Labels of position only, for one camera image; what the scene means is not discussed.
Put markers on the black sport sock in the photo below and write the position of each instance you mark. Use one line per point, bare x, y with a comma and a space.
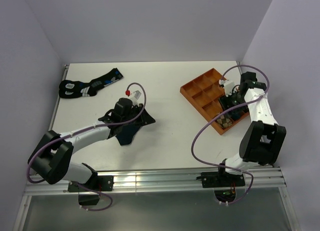
69, 89

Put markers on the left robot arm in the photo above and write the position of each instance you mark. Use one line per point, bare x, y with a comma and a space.
51, 158

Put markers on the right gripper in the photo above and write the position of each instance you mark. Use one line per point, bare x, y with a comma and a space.
226, 101

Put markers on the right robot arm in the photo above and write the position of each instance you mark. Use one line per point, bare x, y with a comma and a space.
262, 142

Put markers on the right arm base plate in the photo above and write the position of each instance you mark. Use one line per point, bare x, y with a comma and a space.
215, 179

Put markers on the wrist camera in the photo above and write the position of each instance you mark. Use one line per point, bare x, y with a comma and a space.
133, 96
227, 85

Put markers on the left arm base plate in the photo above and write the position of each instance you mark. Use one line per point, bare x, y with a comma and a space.
105, 182

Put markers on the brown argyle sock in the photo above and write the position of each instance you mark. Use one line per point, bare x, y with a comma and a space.
224, 122

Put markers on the aluminium rail frame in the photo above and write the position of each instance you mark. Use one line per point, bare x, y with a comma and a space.
155, 179

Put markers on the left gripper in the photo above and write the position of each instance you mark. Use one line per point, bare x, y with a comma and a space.
145, 119

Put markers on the orange compartment tray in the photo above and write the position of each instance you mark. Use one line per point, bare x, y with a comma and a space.
203, 94

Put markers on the dark navy sock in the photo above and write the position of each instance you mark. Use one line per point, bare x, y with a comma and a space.
126, 136

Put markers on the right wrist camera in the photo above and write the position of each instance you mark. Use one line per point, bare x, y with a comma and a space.
227, 85

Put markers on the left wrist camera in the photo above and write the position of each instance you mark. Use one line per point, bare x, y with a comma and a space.
133, 96

